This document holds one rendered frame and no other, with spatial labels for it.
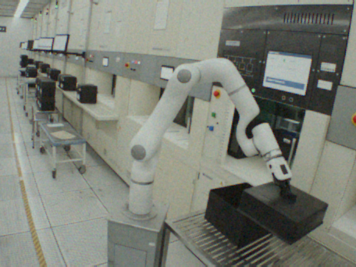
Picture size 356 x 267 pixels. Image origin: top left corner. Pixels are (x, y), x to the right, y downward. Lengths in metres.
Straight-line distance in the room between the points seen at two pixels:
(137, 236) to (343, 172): 1.06
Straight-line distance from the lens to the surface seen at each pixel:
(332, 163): 1.43
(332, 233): 1.53
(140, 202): 1.35
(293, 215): 1.07
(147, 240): 1.37
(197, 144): 2.04
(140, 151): 1.18
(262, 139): 1.18
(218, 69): 1.13
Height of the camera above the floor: 1.54
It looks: 15 degrees down
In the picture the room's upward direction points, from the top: 8 degrees clockwise
